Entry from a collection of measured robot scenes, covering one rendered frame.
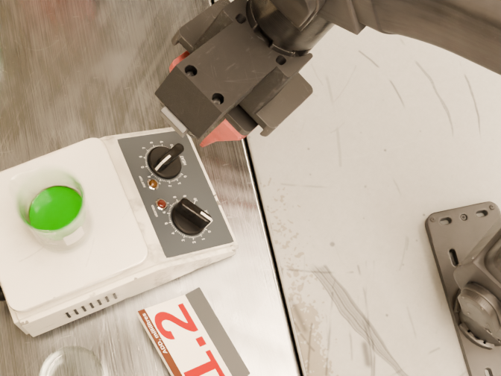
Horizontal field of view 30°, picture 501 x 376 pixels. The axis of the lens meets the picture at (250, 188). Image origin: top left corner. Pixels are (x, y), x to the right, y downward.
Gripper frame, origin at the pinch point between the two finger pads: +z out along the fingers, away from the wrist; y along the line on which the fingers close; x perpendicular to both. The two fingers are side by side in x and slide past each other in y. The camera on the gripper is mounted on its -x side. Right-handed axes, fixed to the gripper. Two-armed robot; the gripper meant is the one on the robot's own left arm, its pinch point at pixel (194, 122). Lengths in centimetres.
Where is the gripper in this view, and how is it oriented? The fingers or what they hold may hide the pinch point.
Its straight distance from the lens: 77.7
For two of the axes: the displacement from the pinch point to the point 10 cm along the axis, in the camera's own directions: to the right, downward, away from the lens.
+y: 7.0, 7.2, 0.2
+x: 5.3, -5.3, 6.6
